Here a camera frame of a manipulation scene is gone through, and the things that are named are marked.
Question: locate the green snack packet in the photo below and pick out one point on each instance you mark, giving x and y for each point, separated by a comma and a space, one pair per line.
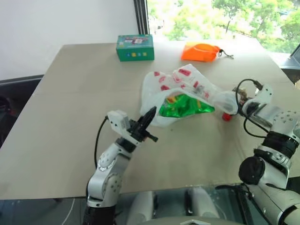
185, 107

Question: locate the small red cap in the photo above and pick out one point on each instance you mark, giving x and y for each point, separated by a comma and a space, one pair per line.
226, 117

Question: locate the dark window frame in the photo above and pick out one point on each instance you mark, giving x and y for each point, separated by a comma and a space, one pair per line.
141, 16

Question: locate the white plastic bag red print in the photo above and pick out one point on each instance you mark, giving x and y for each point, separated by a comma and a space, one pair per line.
187, 82

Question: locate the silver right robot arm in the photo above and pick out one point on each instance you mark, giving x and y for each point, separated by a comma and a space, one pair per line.
276, 150

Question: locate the silver robot torso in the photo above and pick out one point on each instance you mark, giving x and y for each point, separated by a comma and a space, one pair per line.
187, 208

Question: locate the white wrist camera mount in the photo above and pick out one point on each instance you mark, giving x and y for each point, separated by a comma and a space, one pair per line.
118, 122
263, 96

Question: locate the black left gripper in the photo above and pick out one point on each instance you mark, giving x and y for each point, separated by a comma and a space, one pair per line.
138, 133

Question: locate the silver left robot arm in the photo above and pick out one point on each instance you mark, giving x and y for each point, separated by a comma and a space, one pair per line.
110, 173

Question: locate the green cardboard box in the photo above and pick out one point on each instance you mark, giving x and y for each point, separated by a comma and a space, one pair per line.
135, 48

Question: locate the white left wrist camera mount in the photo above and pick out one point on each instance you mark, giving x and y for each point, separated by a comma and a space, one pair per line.
118, 122

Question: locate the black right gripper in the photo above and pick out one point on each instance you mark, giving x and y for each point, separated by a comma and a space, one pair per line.
250, 106

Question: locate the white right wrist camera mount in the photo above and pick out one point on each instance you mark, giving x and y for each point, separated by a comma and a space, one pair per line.
263, 96

